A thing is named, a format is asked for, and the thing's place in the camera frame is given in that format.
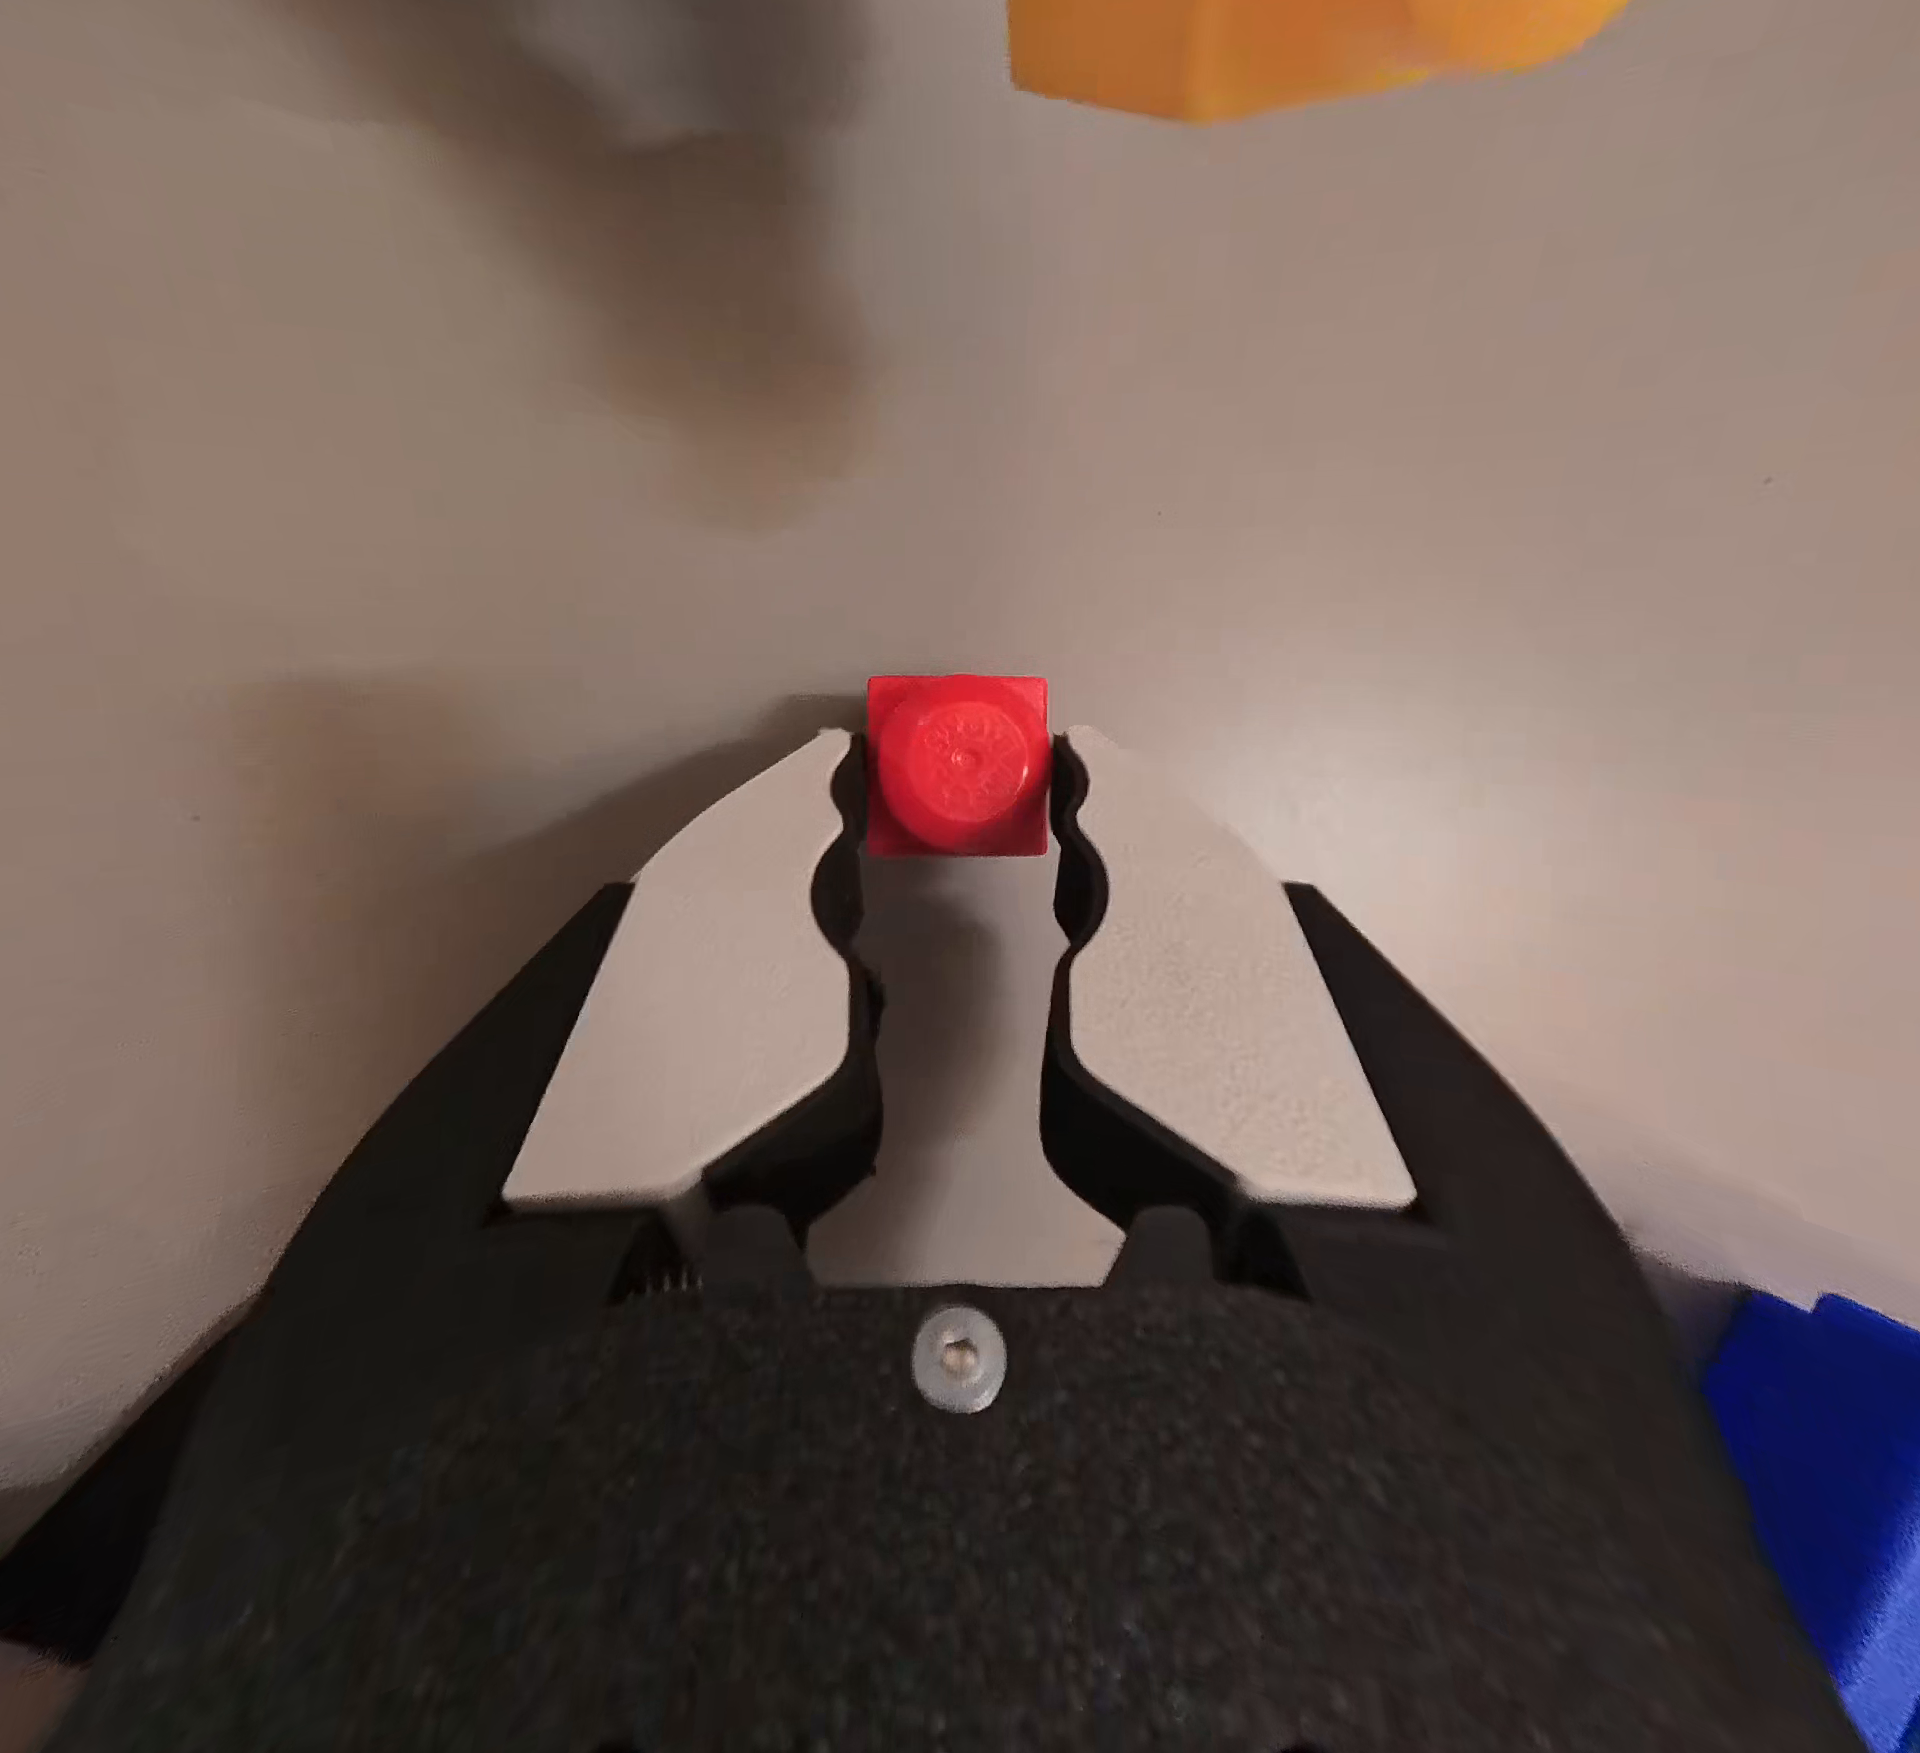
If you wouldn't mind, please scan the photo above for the black textured pad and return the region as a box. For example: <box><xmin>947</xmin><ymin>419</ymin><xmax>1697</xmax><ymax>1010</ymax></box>
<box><xmin>0</xmin><ymin>1334</ymin><xmax>229</xmax><ymax>1667</ymax></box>

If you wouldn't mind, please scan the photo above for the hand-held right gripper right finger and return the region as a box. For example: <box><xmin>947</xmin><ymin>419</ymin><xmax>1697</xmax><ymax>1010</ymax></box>
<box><xmin>1040</xmin><ymin>725</ymin><xmax>1419</xmax><ymax>1260</ymax></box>

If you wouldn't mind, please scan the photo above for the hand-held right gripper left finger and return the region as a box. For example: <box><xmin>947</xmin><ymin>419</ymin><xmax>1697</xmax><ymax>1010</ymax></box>
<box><xmin>500</xmin><ymin>727</ymin><xmax>887</xmax><ymax>1260</ymax></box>

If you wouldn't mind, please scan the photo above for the blue plastic bin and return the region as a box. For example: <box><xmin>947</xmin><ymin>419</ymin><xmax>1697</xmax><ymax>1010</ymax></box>
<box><xmin>1699</xmin><ymin>1285</ymin><xmax>1920</xmax><ymax>1753</ymax></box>

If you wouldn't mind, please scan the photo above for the red one-stud mega block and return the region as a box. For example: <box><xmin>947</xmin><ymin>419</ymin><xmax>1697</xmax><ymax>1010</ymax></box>
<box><xmin>866</xmin><ymin>672</ymin><xmax>1052</xmax><ymax>862</ymax></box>

